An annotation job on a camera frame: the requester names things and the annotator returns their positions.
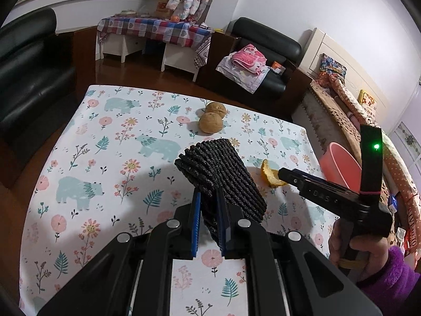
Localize tan bag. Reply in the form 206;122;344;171
154;0;174;19

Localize colourful patterned pillow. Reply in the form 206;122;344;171
317;53;348;80

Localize pink folded blanket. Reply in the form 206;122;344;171
230;44;268;75

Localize cream bed headboard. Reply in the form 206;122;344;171
301;28;389;129

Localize white bench table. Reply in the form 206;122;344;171
161;41;203;81
96;33;147;64

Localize pink plastic bucket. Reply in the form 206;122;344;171
319;142;362;192

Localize person's right forearm purple sleeve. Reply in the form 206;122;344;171
357;245;421;316

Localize black leather armchair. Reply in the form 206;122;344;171
197;17;313;106
0;7;78;152

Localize floral bear print tablecloth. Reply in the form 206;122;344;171
19;85;341;316

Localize checkered tablecloth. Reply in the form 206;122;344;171
97;16;214;70

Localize walnut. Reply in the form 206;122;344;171
206;102;227;118
199;112;220;134

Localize orange peel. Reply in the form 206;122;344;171
260;159;289;188

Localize brown fleece blanket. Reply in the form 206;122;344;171
306;79;384;160

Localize orange dotted quilt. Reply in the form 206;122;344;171
329;76;421;211

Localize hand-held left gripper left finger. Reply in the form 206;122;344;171
38;189;202;316

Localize black foam fruit net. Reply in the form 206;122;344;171
174;139;268;247

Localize person's right hand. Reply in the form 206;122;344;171
328;219;390;282

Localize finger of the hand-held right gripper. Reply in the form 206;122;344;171
278;168;363;220

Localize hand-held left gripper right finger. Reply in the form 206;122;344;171
215;187;384;316

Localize white printed cloth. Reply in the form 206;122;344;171
216;56;269;95

